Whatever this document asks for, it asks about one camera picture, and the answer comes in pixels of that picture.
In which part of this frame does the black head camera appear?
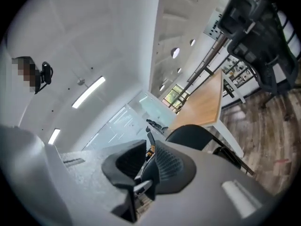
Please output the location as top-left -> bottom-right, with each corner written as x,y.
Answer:
40,61 -> 54,86

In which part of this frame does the black metal railing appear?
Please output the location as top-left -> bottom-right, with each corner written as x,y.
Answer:
162,0 -> 259,110

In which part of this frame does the person's head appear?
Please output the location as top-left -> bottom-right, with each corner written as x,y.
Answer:
11,56 -> 42,95

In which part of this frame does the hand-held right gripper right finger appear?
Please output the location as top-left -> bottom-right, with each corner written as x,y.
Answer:
154,140 -> 197,195

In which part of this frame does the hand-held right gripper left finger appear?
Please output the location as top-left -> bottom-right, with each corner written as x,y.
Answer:
101,139 -> 148,223

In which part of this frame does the wooden table with white legs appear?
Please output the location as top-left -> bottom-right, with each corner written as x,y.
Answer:
168,68 -> 246,159

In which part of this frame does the long ceiling light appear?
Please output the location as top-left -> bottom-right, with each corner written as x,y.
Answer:
48,128 -> 61,146
71,76 -> 106,109

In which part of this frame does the white panel with black dots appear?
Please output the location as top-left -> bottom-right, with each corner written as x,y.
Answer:
203,8 -> 223,41

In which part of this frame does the black office chair with headrest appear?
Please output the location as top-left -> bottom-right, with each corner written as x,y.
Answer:
217,0 -> 300,97

